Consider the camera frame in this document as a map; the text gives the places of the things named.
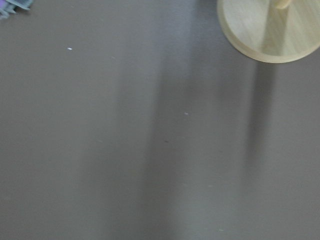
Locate grey folded cloth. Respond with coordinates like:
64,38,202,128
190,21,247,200
0,0,34,20

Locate wooden mug tree stand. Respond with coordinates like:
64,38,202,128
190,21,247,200
217,0,320,64

